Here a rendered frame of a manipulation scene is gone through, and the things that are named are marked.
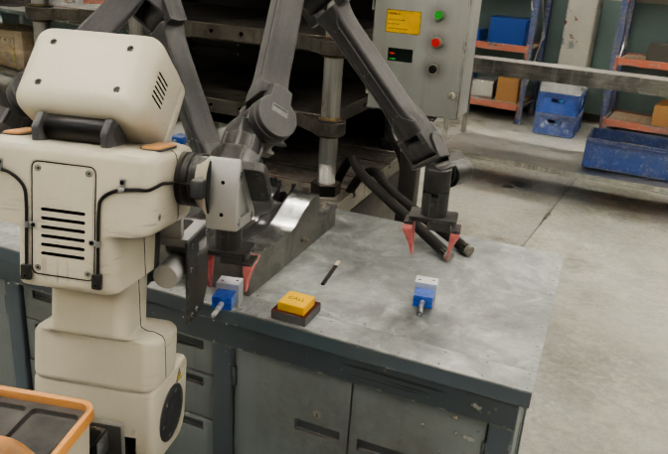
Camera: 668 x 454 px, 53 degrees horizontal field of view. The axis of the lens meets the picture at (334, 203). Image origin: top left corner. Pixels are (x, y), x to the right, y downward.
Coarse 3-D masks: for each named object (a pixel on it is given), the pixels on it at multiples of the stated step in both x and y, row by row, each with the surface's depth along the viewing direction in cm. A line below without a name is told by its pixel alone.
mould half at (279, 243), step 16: (272, 192) 177; (304, 192) 179; (288, 208) 172; (304, 208) 171; (320, 208) 189; (272, 224) 168; (288, 224) 168; (304, 224) 173; (320, 224) 183; (256, 240) 158; (272, 240) 159; (288, 240) 165; (160, 256) 157; (272, 256) 158; (288, 256) 167; (224, 272) 151; (240, 272) 149; (256, 272) 152; (272, 272) 160; (256, 288) 153
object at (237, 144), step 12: (228, 132) 109; (240, 132) 108; (228, 144) 106; (240, 144) 107; (252, 144) 107; (204, 156) 104; (216, 156) 105; (228, 156) 104; (240, 156) 104; (252, 156) 106; (252, 168) 102; (264, 168) 103; (252, 180) 105; (264, 180) 104; (252, 192) 108; (264, 192) 107
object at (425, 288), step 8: (416, 280) 151; (424, 280) 152; (432, 280) 152; (416, 288) 150; (424, 288) 151; (432, 288) 150; (416, 296) 147; (424, 296) 147; (432, 296) 147; (416, 304) 148; (424, 304) 148; (432, 304) 151
